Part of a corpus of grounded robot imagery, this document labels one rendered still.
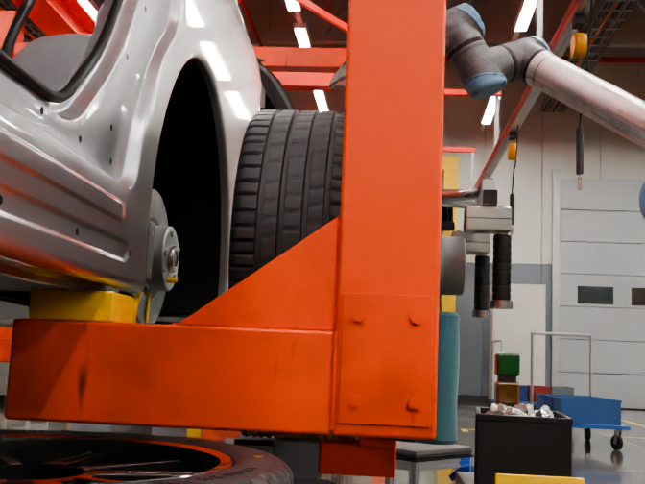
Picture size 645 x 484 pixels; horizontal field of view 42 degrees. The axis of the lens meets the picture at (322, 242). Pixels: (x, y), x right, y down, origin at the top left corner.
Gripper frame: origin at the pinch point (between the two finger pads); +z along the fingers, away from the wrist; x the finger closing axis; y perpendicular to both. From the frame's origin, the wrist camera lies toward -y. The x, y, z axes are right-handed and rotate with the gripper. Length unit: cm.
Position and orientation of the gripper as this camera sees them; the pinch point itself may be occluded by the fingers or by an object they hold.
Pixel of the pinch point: (334, 84)
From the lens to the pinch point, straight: 198.9
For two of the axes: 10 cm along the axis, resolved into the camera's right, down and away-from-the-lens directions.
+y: 0.6, 1.7, 9.8
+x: -4.4, -8.8, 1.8
